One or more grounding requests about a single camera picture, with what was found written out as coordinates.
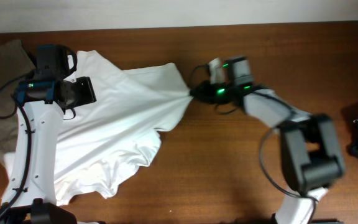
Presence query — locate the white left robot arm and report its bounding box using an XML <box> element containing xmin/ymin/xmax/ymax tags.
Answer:
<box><xmin>0</xmin><ymin>44</ymin><xmax>97</xmax><ymax>224</ymax></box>

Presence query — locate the white t-shirt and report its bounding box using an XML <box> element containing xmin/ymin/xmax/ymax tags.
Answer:
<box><xmin>4</xmin><ymin>51</ymin><xmax>191</xmax><ymax>205</ymax></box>

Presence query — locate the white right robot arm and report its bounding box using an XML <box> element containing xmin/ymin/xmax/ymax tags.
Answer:
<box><xmin>190</xmin><ymin>56</ymin><xmax>346</xmax><ymax>224</ymax></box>

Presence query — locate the khaki beige garment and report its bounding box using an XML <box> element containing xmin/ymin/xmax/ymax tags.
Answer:
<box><xmin>0</xmin><ymin>40</ymin><xmax>35</xmax><ymax>157</ymax></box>

